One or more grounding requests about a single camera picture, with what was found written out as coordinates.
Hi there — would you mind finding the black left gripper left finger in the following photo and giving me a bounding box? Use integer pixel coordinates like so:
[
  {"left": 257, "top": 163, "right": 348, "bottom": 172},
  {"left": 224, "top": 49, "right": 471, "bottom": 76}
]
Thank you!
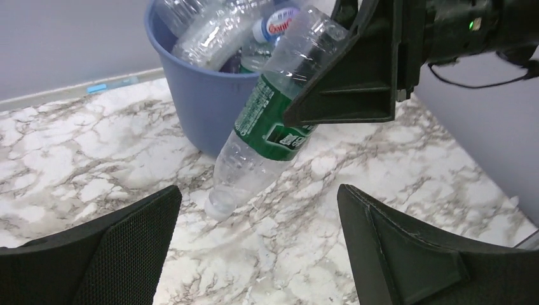
[{"left": 1, "top": 186, "right": 182, "bottom": 304}]

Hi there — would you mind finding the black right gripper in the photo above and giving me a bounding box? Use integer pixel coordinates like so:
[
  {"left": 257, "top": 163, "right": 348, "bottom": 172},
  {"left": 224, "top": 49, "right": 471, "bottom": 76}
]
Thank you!
[{"left": 283, "top": 1, "right": 501, "bottom": 126}]

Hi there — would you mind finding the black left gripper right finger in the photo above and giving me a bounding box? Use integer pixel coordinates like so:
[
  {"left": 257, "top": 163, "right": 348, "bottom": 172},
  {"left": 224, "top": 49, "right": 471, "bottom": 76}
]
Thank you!
[{"left": 337, "top": 184, "right": 538, "bottom": 304}]

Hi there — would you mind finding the bottle purple blue label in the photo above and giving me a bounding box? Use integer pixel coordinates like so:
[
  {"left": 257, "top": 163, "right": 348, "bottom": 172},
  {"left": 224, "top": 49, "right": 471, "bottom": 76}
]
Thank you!
[{"left": 252, "top": 1, "right": 306, "bottom": 44}]

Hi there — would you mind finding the clear bottle white green label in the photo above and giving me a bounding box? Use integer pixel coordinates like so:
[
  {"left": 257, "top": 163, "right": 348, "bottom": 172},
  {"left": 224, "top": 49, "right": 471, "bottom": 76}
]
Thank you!
[{"left": 240, "top": 41, "right": 275, "bottom": 73}]

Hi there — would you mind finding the clear bottle dark green label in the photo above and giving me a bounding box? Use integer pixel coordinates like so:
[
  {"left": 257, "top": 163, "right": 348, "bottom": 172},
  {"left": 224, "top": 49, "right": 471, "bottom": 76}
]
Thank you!
[{"left": 204, "top": 5, "right": 347, "bottom": 221}]

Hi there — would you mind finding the clear bottle white cap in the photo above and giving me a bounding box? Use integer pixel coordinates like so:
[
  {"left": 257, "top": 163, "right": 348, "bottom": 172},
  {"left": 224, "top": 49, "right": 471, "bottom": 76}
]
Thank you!
[{"left": 155, "top": 1, "right": 275, "bottom": 71}]

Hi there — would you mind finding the blue plastic bin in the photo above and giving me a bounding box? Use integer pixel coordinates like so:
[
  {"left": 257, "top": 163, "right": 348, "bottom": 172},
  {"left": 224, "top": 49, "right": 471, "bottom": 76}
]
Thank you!
[{"left": 144, "top": 1, "right": 259, "bottom": 158}]

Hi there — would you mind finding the black aluminium mounting rail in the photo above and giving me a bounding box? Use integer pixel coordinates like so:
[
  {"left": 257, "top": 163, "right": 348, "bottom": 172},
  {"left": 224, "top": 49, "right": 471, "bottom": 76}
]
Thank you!
[{"left": 514, "top": 230, "right": 539, "bottom": 250}]

